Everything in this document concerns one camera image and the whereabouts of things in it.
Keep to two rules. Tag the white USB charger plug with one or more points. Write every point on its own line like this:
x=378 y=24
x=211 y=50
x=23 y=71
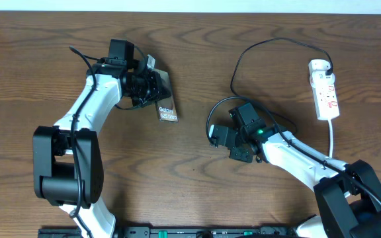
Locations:
x=318 y=65

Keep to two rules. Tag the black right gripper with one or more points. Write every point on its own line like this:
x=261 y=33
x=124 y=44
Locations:
x=235 y=155

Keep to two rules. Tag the white power strip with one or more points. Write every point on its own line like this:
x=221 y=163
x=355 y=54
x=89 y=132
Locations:
x=325 y=98

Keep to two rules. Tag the bronze Galaxy smartphone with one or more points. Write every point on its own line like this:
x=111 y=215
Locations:
x=166 y=110

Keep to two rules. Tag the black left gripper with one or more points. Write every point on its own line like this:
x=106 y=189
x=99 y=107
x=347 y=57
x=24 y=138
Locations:
x=158 y=87

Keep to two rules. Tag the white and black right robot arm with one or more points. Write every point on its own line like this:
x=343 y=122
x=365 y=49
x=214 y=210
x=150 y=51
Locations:
x=348 y=195

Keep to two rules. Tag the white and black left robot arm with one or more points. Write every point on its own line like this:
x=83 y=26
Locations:
x=68 y=168

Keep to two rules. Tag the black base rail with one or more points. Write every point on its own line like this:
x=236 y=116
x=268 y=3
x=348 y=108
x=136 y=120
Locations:
x=213 y=232

